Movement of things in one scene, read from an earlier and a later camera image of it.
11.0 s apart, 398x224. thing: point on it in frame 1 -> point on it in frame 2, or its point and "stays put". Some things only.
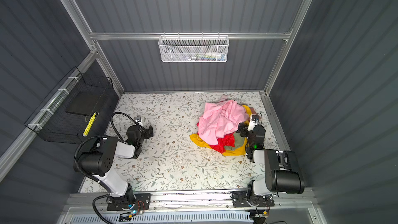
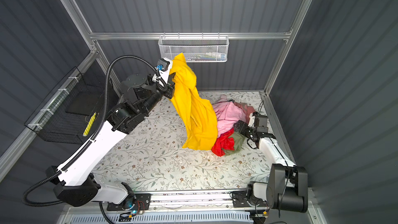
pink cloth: (218, 119) stays put
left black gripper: (146, 134) -> (169, 87)
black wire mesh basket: (64, 117) stays put
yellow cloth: (240, 151) -> (200, 117)
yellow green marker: (89, 124) stays put
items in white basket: (208, 56) stays put
